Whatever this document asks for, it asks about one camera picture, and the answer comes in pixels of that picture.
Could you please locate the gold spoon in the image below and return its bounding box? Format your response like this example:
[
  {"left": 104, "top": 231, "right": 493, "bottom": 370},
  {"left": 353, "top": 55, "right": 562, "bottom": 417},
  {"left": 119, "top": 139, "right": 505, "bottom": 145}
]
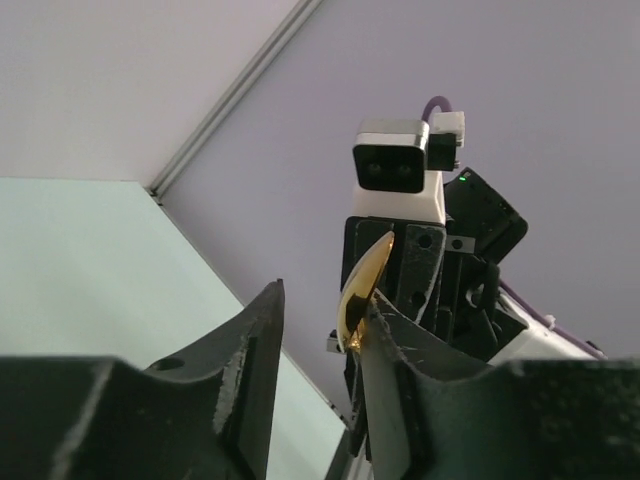
[{"left": 336, "top": 231, "right": 395, "bottom": 353}]

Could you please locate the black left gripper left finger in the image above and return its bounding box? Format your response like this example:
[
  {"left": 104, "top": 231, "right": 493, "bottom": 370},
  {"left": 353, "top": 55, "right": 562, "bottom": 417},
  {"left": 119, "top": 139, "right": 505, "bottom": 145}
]
[{"left": 1, "top": 280, "right": 285, "bottom": 479}]

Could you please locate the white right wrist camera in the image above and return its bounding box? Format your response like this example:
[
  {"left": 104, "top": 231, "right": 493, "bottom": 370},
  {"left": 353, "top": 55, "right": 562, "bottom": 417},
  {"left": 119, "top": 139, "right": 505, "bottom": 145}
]
[{"left": 352, "top": 119, "right": 446, "bottom": 226}]

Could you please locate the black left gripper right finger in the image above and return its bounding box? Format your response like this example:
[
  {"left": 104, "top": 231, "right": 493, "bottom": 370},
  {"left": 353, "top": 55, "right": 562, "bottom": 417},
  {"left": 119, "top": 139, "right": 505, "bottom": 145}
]
[{"left": 360, "top": 294, "right": 639, "bottom": 479}]

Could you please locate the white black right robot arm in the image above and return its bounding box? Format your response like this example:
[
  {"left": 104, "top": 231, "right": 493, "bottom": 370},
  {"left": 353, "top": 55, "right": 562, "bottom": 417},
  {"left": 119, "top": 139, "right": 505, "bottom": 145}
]
[{"left": 341, "top": 168, "right": 603, "bottom": 364}]

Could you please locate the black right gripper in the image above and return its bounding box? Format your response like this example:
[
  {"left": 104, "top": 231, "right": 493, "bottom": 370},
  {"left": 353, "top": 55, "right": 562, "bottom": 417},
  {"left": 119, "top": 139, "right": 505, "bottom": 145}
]
[{"left": 342, "top": 167, "right": 530, "bottom": 459}]

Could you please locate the left aluminium corner post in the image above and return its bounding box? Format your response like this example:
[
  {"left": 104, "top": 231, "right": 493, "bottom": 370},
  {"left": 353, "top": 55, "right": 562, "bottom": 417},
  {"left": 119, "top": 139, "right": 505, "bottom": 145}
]
[{"left": 147, "top": 0, "right": 324, "bottom": 205}]

